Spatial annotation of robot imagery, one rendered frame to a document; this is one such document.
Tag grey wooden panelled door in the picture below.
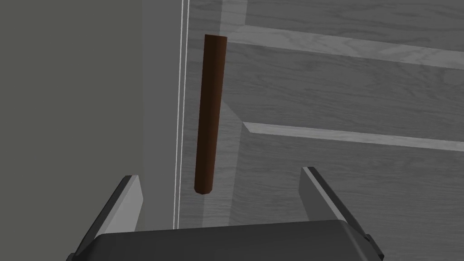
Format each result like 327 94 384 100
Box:
173 0 464 261

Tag brown bar handle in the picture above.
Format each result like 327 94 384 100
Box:
193 34 228 196

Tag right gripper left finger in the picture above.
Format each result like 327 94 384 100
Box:
71 174 144 259

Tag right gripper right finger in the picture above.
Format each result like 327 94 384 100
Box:
299 166 385 261

